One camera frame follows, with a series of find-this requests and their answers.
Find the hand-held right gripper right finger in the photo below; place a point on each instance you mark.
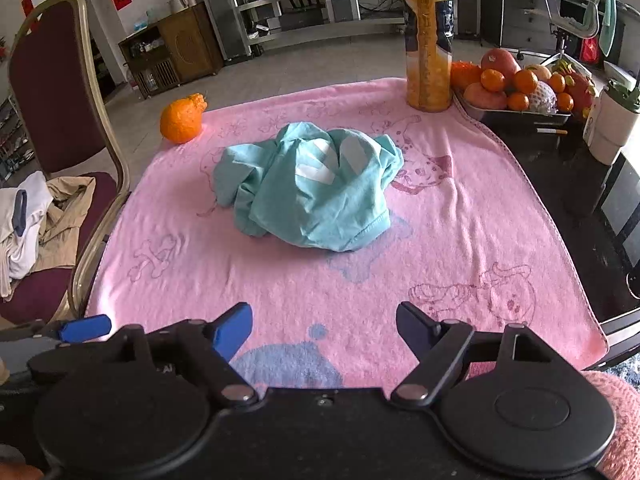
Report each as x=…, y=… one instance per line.
x=415, y=329

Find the beige round fruit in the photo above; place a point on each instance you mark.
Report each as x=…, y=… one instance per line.
x=537, y=72

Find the shoe rack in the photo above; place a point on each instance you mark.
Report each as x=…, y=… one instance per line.
x=12, y=135

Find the large red apple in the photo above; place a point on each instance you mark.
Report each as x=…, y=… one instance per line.
x=500, y=62

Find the grey subwoofer box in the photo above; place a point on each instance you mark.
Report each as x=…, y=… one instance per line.
x=342, y=9

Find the person's right forearm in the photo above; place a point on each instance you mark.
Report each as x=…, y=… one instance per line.
x=622, y=410

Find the dragon fruit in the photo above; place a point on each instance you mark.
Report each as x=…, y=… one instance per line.
x=577, y=85

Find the red bag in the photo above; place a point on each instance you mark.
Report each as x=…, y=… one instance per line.
x=590, y=51

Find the fruit in white foam net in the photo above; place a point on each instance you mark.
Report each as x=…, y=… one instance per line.
x=542, y=97

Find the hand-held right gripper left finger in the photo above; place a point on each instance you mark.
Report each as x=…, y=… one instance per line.
x=232, y=332

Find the beige garment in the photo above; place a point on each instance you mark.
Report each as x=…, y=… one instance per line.
x=65, y=220

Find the pale red apple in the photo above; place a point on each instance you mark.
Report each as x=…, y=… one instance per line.
x=482, y=96

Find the teal hanging garment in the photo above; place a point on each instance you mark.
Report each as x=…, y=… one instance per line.
x=607, y=10

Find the reddish orange fruit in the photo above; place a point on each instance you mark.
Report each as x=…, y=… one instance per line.
x=464, y=74

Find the cigarette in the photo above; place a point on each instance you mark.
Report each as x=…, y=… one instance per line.
x=552, y=131

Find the metal fruit tray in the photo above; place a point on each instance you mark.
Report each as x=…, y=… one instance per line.
x=500, y=116

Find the short red wall banner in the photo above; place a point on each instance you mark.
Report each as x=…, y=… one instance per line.
x=29, y=7

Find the white tumbler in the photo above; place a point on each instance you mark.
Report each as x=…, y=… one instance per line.
x=607, y=125

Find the orange juice bottle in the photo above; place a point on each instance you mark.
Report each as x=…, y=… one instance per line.
x=427, y=35

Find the teal t-shirt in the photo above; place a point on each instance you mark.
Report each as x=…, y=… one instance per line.
x=310, y=205

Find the pink printed blanket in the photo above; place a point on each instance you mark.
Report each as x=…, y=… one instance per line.
x=450, y=235

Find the chrome office chair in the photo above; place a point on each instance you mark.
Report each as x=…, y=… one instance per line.
x=550, y=0

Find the dark drawer cabinet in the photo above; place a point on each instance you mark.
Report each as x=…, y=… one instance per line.
x=515, y=15

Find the tangerine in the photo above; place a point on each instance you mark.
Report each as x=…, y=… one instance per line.
x=525, y=81
x=518, y=101
x=556, y=82
x=565, y=102
x=492, y=80

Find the bumpy orange citrus fruit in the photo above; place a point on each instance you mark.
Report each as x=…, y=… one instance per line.
x=181, y=120

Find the white garment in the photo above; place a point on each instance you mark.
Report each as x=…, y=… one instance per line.
x=22, y=230

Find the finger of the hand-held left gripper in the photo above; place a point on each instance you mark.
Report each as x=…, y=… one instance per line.
x=85, y=328

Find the maroon chair with gold frame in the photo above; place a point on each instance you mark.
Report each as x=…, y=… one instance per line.
x=50, y=75

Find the metal television stand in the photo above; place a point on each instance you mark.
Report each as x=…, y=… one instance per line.
x=320, y=30

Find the wooden cabinet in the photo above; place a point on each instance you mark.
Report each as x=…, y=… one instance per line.
x=170, y=50

